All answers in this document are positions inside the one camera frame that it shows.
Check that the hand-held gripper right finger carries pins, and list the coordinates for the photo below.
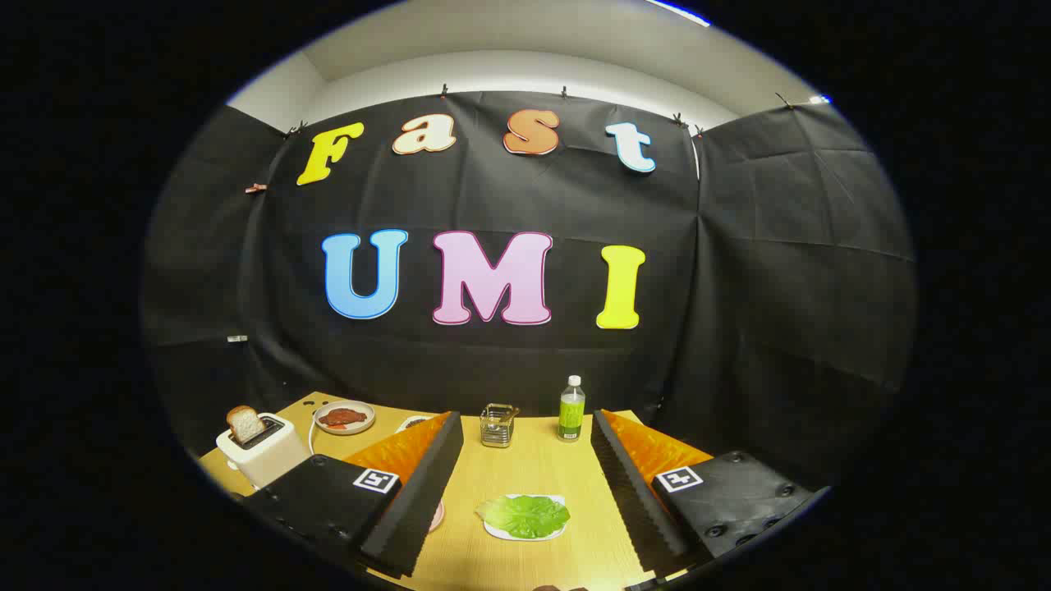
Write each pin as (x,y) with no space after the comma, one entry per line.
(632,492)

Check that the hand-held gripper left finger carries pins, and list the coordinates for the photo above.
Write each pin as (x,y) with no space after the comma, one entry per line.
(419,492)

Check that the green lettuce leaf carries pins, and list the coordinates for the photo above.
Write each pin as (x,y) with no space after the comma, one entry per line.
(525,515)

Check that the toasted bread slice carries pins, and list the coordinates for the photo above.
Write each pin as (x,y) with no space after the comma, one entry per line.
(244,423)

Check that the pink round plate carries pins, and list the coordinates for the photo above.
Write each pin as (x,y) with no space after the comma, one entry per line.
(438,515)

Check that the white divided tray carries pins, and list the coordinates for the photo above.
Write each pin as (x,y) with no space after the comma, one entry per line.
(410,423)

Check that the white square plate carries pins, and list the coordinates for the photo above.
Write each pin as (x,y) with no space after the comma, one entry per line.
(497,533)

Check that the green label bottle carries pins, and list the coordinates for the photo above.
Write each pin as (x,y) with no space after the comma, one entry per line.
(571,414)

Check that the round grey plate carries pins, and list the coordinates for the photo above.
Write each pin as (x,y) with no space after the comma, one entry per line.
(361,410)

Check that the metal utensil holder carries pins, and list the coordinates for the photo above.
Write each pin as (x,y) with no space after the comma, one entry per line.
(496,428)

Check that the red meat slice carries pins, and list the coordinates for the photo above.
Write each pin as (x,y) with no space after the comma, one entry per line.
(342,419)

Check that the white toaster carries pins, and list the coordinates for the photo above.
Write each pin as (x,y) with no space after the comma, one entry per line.
(267,455)

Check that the black backdrop cloth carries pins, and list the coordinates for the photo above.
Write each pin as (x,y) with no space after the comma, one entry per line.
(764,287)

